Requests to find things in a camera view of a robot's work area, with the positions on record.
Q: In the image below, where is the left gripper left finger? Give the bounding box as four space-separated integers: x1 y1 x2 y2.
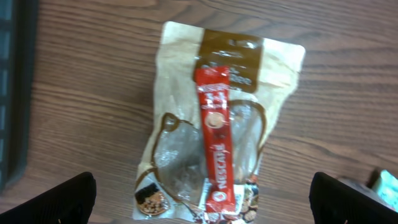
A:
1 172 96 224

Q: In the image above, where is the red snack bar wrapper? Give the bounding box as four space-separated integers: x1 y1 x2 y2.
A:
195 66 236 213

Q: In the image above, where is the white brown snack bag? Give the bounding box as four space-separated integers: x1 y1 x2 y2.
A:
132 21 305 223

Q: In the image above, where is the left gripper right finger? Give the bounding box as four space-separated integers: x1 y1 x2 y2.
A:
309 172 397 224

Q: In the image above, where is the grey plastic mesh basket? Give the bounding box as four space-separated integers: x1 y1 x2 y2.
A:
1 0 39 191

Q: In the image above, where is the teal wet wipes pack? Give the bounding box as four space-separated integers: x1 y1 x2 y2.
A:
372 170 398 212

